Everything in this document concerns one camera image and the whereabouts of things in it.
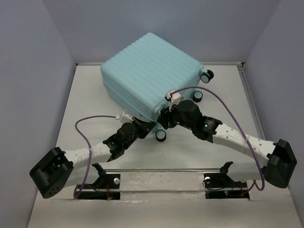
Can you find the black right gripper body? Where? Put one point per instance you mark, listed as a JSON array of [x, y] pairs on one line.
[[176, 119]]

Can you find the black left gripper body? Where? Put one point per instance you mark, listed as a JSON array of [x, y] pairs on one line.
[[139, 131]]

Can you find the light blue hard-shell suitcase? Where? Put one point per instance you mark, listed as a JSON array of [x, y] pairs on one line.
[[139, 77]]

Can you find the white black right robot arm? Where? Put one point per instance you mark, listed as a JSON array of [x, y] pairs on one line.
[[273, 162]]

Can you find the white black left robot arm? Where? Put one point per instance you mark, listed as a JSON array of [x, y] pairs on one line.
[[53, 171]]

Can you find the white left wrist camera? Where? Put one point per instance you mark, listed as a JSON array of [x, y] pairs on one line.
[[124, 117]]

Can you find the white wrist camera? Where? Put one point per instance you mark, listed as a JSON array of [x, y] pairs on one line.
[[173, 97], [124, 117]]

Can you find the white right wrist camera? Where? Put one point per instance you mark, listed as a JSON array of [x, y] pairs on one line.
[[173, 97]]

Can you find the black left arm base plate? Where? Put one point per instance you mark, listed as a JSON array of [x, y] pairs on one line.
[[105, 187]]

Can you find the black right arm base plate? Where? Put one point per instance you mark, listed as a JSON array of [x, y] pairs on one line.
[[220, 186]]

